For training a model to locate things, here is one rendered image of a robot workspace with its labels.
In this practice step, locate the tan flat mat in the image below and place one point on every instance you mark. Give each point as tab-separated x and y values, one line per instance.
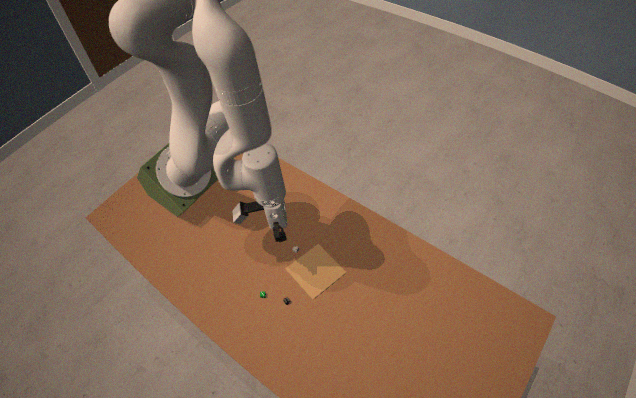
315	271

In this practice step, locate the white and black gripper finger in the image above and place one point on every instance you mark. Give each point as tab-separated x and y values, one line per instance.
281	235

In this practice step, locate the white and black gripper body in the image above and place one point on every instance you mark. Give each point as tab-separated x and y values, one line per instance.
276	213

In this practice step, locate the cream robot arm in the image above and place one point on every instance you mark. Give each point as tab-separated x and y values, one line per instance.
144	28

